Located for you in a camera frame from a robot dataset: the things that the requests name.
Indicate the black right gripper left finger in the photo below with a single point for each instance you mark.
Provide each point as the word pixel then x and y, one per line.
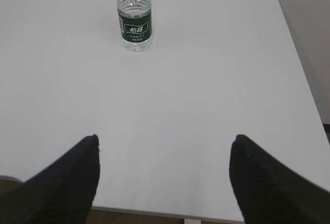
pixel 61 193

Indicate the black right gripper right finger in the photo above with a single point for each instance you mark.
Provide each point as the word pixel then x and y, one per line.
pixel 267 191

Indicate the clear water bottle green label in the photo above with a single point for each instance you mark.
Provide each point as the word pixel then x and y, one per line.
pixel 136 27

